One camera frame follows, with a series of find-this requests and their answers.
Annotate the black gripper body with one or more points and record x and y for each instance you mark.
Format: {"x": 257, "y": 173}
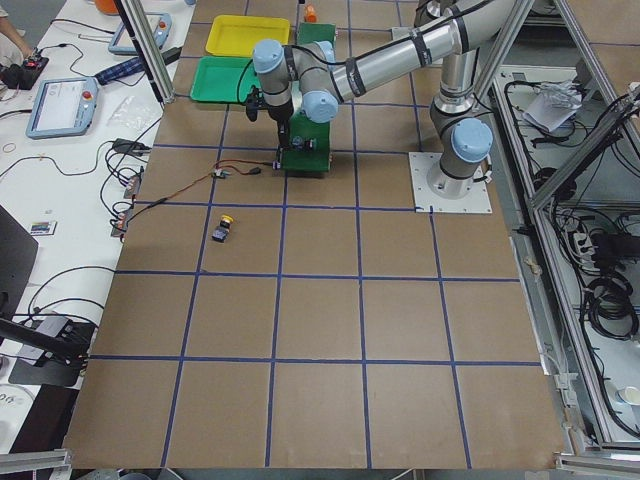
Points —
{"x": 281, "y": 116}

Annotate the yellow push button switch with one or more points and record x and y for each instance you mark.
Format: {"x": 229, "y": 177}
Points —
{"x": 222, "y": 230}

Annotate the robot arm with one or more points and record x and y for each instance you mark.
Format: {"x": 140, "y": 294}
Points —
{"x": 301, "y": 86}

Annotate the green conveyor belt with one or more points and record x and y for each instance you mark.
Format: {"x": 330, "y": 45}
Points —
{"x": 316, "y": 163}

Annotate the green plastic tray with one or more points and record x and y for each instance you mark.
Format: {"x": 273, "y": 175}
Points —
{"x": 223, "y": 80}

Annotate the yellow plastic tray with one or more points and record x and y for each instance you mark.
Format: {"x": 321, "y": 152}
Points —
{"x": 236, "y": 36}

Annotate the orange 4680 labelled cylinder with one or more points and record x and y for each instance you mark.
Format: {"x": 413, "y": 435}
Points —
{"x": 310, "y": 14}

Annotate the black power adapter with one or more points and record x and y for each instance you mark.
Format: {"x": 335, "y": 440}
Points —
{"x": 171, "y": 55}

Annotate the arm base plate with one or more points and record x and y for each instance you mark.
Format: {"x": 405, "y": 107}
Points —
{"x": 400, "y": 32}
{"x": 435, "y": 192}

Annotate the aluminium frame post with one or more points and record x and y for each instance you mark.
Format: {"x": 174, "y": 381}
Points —
{"x": 135, "y": 21}

